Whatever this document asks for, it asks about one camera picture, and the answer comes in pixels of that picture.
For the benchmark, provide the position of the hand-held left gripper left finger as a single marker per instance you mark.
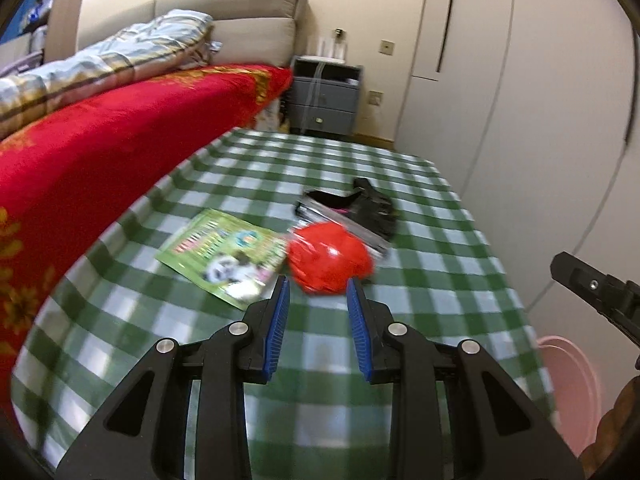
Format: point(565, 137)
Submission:
point(277, 330)

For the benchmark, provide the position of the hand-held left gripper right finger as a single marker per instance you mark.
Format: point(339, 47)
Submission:
point(360, 330)

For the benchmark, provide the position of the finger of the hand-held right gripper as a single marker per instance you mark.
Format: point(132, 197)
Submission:
point(600, 290)

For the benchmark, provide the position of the red plastic bag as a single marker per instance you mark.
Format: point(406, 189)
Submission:
point(330, 260)

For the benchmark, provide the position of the pink plastic basin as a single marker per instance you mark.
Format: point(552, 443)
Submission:
point(570, 390)

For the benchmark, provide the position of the person's right hand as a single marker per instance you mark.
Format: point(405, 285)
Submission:
point(607, 430)

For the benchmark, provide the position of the clear zip bag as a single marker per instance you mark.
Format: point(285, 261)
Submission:
point(372, 244)

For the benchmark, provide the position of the green panda snack packet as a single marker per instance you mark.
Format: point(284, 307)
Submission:
point(215, 250)

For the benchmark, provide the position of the black plastic bag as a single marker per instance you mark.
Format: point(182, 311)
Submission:
point(375, 215)

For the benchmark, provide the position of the green checkered tablecloth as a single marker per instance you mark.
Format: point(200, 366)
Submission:
point(250, 185)

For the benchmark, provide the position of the patterned cloth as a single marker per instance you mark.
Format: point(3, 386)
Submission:
point(272, 117)

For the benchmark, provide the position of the white wardrobe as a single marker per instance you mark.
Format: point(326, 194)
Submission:
point(525, 85)

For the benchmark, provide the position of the grey nightstand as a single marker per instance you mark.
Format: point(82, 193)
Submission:
point(330, 105)

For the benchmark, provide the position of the red floral blanket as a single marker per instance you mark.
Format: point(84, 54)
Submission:
point(100, 160)

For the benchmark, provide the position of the white router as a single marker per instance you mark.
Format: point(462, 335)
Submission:
point(325, 55)

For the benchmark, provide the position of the beige padded headboard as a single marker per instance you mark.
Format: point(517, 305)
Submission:
point(260, 25)

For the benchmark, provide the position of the plaid quilt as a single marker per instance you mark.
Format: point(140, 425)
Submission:
point(125, 55)

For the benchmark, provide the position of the storage shelf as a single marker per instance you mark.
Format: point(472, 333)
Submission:
point(35, 15)

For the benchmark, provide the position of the wall socket plate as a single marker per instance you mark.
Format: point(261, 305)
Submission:
point(376, 98)

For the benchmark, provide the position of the wall switch plate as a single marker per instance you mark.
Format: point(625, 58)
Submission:
point(386, 47)

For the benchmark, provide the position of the wall charger plug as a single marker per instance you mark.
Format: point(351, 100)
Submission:
point(339, 34)

